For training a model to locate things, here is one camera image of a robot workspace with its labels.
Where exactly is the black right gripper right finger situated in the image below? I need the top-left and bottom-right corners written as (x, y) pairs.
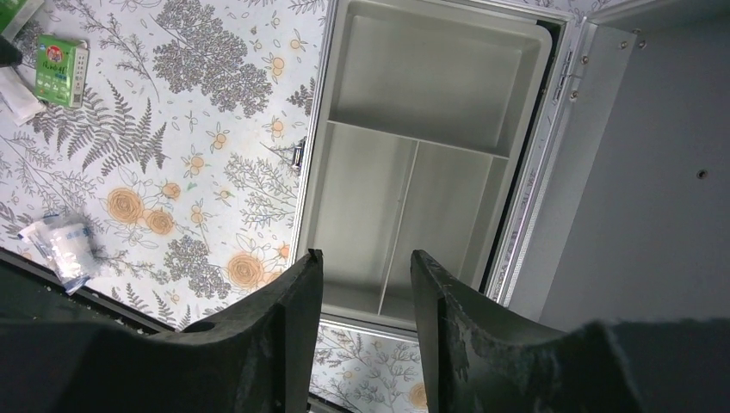
top-left (410, 250), bottom-right (729, 412)

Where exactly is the grey plastic tray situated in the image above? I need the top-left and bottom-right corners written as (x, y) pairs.
top-left (297, 1), bottom-right (554, 329)

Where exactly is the clear syringe packet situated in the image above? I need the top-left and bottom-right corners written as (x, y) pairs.
top-left (17, 214), bottom-right (100, 295)

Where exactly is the green sachet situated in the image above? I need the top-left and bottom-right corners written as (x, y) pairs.
top-left (1, 0), bottom-right (44, 40)
top-left (34, 34), bottom-right (90, 109)

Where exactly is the grey metal box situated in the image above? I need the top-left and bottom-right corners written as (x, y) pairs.
top-left (321, 1), bottom-right (729, 340)

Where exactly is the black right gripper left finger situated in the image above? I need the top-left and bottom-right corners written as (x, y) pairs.
top-left (1, 250), bottom-right (324, 412)

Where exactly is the floral table mat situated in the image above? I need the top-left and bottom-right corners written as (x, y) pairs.
top-left (0, 0), bottom-right (628, 413)

